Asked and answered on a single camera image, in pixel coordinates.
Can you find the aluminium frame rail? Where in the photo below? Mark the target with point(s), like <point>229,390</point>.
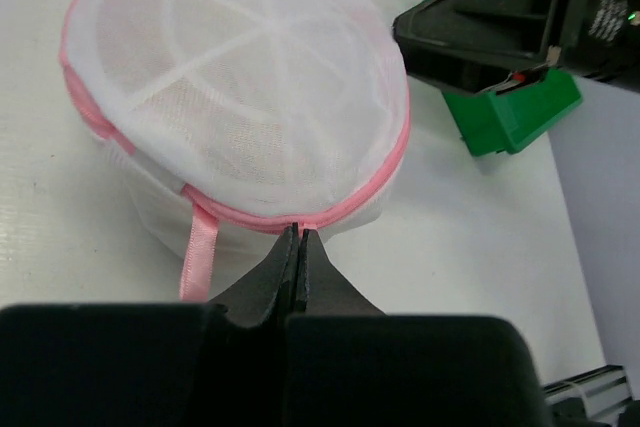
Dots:
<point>600,397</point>

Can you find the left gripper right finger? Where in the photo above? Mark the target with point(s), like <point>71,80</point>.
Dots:
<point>321,289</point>

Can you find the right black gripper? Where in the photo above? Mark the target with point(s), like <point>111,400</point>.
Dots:
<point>472,47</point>

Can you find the green plastic tray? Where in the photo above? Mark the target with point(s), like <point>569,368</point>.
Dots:
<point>509,123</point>

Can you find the pink-rimmed mesh laundry bag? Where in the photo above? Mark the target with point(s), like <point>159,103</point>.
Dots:
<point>191,224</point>

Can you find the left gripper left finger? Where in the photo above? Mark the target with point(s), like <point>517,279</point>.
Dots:
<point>266,294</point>

